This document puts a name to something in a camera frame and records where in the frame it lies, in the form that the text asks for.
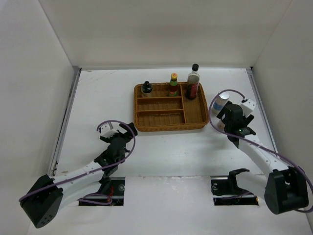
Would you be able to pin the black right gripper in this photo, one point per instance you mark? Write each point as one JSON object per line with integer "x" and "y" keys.
{"x": 247, "y": 120}

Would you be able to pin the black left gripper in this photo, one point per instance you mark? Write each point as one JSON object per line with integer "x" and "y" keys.
{"x": 127, "y": 136}

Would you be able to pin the small black-capped glass jar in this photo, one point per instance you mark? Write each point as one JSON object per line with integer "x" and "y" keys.
{"x": 146, "y": 89}

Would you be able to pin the tall soy sauce bottle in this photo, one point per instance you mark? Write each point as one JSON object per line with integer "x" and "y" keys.
{"x": 193, "y": 82}

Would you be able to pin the red sauce bottle green label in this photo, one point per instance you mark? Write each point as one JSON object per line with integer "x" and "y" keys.
{"x": 173, "y": 85}

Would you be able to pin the white-lid spice jar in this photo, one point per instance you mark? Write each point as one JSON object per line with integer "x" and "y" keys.
{"x": 221, "y": 125}

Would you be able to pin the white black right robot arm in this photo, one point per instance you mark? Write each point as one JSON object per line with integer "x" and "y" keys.
{"x": 284, "y": 187}

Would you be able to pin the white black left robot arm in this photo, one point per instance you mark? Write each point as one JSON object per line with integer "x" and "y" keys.
{"x": 49, "y": 195}

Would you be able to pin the silver-lid jar blue label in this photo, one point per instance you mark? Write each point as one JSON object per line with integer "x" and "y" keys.
{"x": 219, "y": 102}

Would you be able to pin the brown wicker divided tray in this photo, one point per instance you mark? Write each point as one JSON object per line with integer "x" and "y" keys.
{"x": 161, "y": 112}

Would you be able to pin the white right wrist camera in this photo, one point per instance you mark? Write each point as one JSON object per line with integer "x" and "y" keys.
{"x": 248, "y": 106}

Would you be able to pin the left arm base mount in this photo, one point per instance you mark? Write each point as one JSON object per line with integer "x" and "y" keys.
{"x": 111, "y": 193}

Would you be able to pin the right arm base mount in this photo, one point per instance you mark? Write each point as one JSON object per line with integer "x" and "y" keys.
{"x": 227, "y": 193}

